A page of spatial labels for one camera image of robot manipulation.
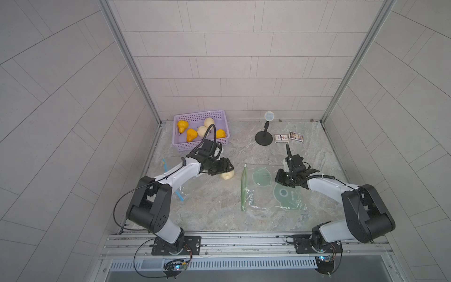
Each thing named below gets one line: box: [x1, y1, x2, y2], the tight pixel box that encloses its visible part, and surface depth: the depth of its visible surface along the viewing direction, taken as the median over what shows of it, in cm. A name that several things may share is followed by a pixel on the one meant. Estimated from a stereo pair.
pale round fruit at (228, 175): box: [220, 169, 235, 181], surface depth 82 cm
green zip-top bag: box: [240, 163, 308, 213], surface depth 86 cm
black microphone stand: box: [254, 120, 274, 147], surface depth 109 cm
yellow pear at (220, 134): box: [216, 128, 227, 139], surface depth 107 cm
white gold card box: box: [274, 133, 290, 144], surface depth 108 cm
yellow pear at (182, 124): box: [177, 119, 189, 136], surface depth 111 cm
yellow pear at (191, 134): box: [186, 128, 198, 143], surface depth 107 cm
